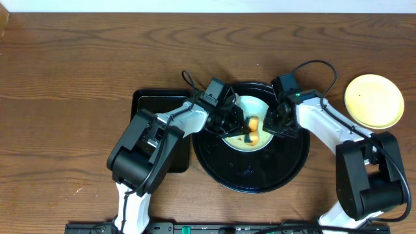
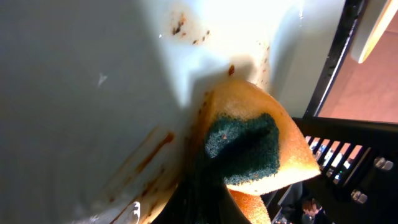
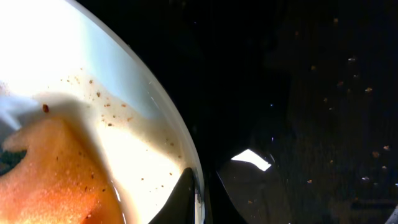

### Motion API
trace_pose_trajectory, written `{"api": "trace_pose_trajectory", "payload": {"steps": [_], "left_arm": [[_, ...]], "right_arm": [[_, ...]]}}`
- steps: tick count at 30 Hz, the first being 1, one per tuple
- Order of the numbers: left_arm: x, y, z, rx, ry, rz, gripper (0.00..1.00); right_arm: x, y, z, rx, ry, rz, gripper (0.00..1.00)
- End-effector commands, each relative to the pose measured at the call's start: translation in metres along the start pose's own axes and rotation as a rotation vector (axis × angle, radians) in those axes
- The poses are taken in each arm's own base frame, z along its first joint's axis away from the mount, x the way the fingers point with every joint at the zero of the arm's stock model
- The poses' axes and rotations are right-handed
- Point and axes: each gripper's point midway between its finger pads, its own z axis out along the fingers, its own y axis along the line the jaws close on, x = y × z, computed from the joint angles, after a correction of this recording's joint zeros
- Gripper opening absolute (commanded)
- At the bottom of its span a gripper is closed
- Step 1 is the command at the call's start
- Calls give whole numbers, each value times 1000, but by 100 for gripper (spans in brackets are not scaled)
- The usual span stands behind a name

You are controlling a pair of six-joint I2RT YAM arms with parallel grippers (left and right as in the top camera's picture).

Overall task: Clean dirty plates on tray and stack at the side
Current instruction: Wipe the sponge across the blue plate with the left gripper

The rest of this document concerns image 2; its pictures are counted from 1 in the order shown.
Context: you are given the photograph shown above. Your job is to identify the green and yellow sponge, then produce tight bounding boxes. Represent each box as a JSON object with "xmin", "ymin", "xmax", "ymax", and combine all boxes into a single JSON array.
[{"xmin": 188, "ymin": 80, "xmax": 320, "ymax": 223}]

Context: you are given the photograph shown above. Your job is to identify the black round tray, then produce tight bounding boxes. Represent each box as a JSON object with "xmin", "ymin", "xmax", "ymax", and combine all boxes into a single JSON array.
[{"xmin": 303, "ymin": 0, "xmax": 368, "ymax": 118}]

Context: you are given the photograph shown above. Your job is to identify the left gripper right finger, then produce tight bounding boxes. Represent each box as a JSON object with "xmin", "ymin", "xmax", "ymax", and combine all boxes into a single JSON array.
[{"xmin": 214, "ymin": 185, "xmax": 250, "ymax": 224}]

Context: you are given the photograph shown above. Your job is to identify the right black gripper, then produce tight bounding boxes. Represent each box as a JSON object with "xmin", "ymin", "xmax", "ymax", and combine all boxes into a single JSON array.
[{"xmin": 264, "ymin": 116, "xmax": 398, "ymax": 224}]

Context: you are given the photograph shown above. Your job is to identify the light blue plate top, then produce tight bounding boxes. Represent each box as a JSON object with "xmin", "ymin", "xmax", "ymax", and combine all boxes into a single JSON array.
[{"xmin": 1, "ymin": 0, "xmax": 345, "ymax": 223}]

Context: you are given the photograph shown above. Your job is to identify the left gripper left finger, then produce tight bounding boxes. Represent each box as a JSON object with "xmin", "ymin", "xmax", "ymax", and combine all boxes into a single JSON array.
[{"xmin": 152, "ymin": 180, "xmax": 200, "ymax": 224}]

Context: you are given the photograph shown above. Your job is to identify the light blue plate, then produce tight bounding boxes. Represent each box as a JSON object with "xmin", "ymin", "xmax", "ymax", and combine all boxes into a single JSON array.
[
  {"xmin": 1, "ymin": 0, "xmax": 345, "ymax": 223},
  {"xmin": 351, "ymin": 0, "xmax": 389, "ymax": 63}
]

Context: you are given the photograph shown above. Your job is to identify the yellow plate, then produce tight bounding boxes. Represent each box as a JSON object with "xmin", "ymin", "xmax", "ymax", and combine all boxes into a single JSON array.
[{"xmin": 358, "ymin": 0, "xmax": 397, "ymax": 63}]

